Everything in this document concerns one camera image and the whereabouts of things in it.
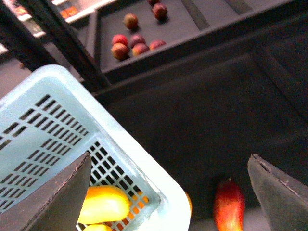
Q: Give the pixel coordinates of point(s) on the black upper fruit tray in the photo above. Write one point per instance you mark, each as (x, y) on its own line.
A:
(222, 28)

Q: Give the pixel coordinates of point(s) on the black lower fruit tray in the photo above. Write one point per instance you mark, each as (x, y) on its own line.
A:
(203, 121)

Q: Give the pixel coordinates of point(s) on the red yellow mango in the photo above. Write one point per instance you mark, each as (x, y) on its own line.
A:
(229, 206)

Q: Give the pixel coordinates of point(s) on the yellow lemon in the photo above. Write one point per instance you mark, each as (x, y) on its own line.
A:
(97, 227)

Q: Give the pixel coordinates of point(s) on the black fruit tray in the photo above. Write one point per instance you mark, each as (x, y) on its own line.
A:
(203, 121)
(222, 28)

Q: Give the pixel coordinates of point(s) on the light blue plastic basket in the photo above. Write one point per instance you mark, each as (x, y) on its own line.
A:
(49, 120)

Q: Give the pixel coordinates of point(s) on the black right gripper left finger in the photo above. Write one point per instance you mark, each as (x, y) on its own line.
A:
(56, 205)

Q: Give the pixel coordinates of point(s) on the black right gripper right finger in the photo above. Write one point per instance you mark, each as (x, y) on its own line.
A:
(283, 199)

